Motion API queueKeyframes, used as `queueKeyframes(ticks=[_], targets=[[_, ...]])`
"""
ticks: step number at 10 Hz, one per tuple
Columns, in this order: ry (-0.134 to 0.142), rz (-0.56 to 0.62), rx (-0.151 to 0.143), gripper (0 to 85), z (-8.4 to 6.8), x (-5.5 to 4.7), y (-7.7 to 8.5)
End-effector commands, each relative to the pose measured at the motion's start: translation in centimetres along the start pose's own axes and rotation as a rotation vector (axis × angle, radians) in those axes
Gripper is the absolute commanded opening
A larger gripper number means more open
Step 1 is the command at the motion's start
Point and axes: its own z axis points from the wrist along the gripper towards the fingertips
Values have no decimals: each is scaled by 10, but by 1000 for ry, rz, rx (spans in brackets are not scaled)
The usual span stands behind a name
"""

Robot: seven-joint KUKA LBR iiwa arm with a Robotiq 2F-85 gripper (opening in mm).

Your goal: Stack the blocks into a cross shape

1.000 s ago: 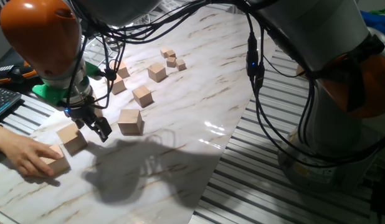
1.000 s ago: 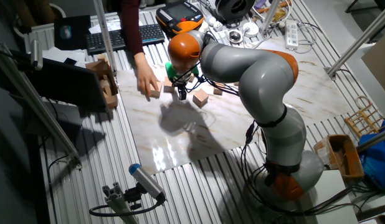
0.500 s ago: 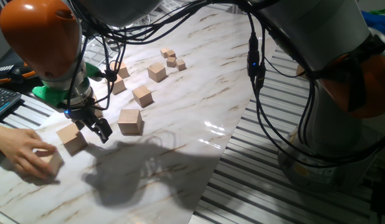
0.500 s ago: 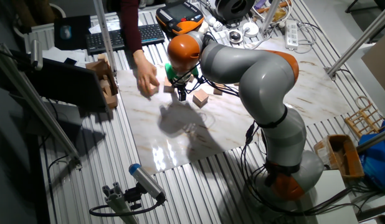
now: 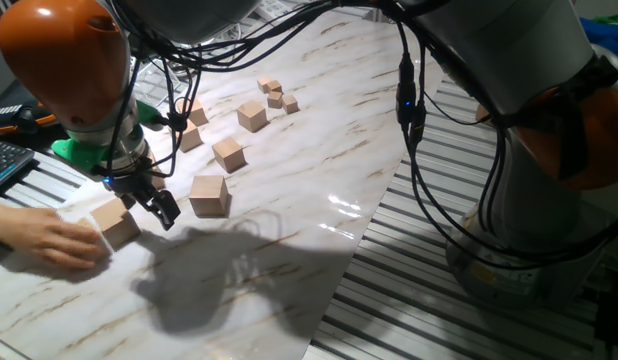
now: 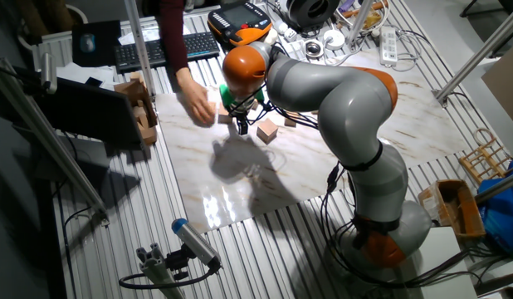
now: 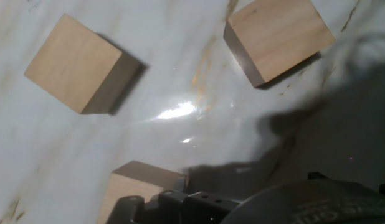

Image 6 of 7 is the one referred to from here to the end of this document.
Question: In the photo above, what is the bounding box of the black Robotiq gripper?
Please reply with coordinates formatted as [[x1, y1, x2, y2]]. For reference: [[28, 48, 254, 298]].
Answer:
[[232, 103, 252, 136]]

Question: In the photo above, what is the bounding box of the forearm in dark sleeve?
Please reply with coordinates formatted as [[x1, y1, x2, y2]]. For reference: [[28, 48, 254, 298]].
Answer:
[[158, 0, 190, 76]]

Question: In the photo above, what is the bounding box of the stack of white papers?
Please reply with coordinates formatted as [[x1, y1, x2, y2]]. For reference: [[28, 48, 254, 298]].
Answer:
[[56, 61, 116, 91]]

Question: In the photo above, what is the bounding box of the person's bare hand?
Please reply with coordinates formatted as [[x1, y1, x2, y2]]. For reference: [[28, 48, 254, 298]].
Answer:
[[175, 66, 218, 128]]

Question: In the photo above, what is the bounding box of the white marble pattern mat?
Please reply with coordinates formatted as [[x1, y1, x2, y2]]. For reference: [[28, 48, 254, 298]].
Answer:
[[155, 48, 472, 234]]

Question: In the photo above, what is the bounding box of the white round object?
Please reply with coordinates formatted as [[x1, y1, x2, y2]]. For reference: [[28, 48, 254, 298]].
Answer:
[[262, 27, 280, 45]]

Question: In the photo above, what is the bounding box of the clear plastic container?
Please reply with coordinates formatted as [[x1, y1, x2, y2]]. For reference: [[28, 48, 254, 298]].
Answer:
[[283, 40, 307, 60]]

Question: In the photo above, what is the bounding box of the silver round dish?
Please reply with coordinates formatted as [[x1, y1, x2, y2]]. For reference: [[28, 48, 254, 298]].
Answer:
[[304, 39, 325, 59]]

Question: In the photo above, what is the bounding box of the white power plug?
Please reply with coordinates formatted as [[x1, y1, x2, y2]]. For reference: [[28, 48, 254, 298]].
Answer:
[[274, 19, 300, 43]]

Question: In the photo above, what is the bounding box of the orange black teach pendant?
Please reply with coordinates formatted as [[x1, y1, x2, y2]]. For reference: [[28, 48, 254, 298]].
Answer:
[[207, 1, 274, 49]]

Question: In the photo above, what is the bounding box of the brown cardboard box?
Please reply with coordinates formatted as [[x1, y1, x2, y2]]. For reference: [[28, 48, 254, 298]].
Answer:
[[113, 78, 159, 146]]

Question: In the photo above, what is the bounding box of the white round puck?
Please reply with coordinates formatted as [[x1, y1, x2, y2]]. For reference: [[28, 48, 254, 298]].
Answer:
[[322, 28, 347, 51]]

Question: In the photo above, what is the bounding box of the black computer keyboard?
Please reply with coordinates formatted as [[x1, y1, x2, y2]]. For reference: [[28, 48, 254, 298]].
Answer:
[[114, 31, 222, 75]]

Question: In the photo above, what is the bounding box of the black filament spool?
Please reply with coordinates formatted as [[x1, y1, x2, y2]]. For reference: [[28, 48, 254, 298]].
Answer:
[[286, 0, 341, 31]]

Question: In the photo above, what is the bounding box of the white paper sheet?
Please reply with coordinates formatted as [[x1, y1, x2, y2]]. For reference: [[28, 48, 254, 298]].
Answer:
[[117, 19, 162, 46]]

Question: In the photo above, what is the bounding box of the black monitor screen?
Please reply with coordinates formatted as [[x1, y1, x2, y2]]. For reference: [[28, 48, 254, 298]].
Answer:
[[30, 76, 146, 147]]

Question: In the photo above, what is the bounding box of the black mouse pad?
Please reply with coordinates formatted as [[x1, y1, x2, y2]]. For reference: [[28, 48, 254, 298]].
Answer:
[[71, 19, 123, 68]]

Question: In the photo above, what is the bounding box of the white power strip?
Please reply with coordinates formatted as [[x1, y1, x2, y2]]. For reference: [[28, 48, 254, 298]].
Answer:
[[379, 26, 398, 66]]

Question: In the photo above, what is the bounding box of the dark computer mouse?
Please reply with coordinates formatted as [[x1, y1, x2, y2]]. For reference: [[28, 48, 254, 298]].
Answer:
[[79, 32, 97, 54]]

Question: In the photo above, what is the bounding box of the slanted aluminium profile beam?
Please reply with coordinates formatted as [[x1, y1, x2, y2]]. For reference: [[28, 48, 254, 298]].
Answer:
[[0, 57, 111, 228]]

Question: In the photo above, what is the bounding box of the orange brown bin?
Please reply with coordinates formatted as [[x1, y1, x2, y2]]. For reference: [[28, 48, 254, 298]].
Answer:
[[418, 178, 486, 242]]

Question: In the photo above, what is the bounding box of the wooden lattice rack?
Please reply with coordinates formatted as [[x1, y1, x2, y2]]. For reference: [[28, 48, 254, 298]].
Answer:
[[458, 127, 513, 186]]

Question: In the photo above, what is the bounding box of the brown cardboard sheet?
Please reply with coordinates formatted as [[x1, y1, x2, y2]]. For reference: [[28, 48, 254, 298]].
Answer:
[[481, 39, 513, 134]]

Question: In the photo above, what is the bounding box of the blue bag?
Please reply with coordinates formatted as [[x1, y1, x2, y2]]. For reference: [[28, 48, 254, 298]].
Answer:
[[476, 159, 513, 255]]

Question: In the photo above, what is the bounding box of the silver camera with blue end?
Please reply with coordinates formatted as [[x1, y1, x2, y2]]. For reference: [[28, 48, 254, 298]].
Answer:
[[170, 217, 222, 269]]

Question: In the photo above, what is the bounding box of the aluminium profile post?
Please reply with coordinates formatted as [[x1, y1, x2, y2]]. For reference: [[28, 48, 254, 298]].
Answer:
[[123, 0, 157, 100], [345, 0, 374, 47], [432, 2, 513, 105]]

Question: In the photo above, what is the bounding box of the black camera clamp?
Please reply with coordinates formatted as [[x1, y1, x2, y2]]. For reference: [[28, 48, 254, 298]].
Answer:
[[164, 243, 196, 282]]

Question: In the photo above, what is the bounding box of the short aluminium mount profile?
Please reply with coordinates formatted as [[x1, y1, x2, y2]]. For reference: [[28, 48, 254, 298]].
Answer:
[[135, 242, 187, 299]]

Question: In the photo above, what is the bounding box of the black camera cable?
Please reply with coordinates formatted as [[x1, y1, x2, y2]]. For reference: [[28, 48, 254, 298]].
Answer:
[[118, 259, 222, 291]]

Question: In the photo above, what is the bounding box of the silver depth camera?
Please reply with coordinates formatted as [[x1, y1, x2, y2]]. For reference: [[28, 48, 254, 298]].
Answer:
[[39, 51, 59, 96]]

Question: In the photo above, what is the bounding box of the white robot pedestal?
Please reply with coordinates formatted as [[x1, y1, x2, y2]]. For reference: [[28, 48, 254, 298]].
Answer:
[[409, 226, 480, 299]]

